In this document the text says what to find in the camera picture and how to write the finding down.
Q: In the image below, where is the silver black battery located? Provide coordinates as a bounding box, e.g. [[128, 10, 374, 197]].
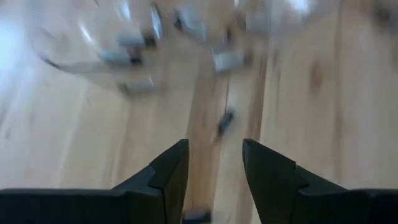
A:
[[173, 8, 208, 40], [115, 30, 157, 49], [212, 50, 253, 73], [117, 77, 156, 96], [182, 209, 213, 224], [99, 47, 144, 66]]

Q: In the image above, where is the clear plastic container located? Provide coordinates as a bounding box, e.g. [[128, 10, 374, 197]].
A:
[[24, 0, 165, 76]]

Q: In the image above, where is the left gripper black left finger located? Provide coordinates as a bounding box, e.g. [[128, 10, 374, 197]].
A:
[[0, 138, 190, 224]]

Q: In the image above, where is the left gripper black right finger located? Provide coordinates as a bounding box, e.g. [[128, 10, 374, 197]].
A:
[[242, 138, 398, 224]]

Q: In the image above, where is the black copper battery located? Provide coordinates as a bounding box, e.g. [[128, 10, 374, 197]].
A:
[[216, 108, 236, 138]]

